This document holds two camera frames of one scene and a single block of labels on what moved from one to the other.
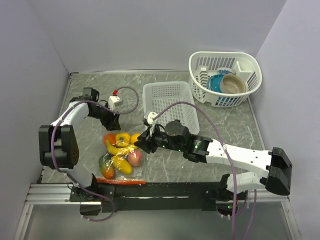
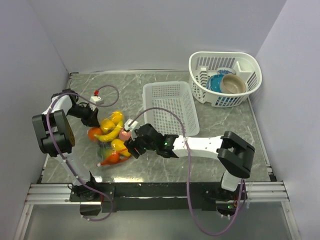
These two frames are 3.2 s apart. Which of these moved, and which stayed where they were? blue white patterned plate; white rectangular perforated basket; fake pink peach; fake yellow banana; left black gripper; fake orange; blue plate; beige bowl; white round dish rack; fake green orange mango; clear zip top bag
Moved: fake yellow banana; fake pink peach; left black gripper; fake green orange mango; fake orange; clear zip top bag
Stayed: beige bowl; blue plate; white round dish rack; blue white patterned plate; white rectangular perforated basket
